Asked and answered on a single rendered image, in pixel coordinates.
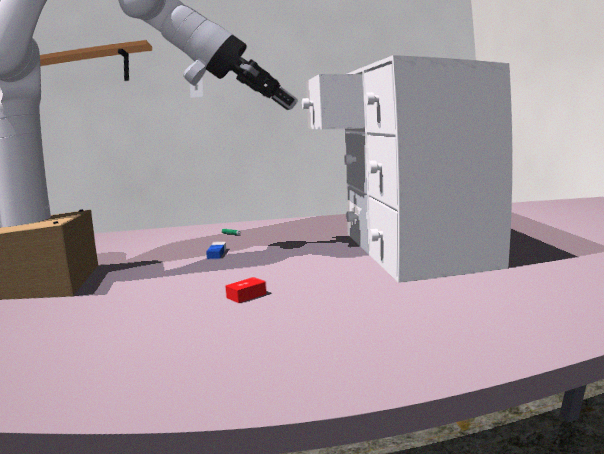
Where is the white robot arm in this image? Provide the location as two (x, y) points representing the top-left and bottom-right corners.
(0, 0), (233, 228)

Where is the white chest of drawers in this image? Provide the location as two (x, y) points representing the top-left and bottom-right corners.
(344, 55), (512, 283)

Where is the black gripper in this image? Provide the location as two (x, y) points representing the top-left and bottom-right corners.
(206, 35), (298, 110)

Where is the red 9v battery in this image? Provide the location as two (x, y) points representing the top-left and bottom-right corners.
(225, 277), (266, 303)

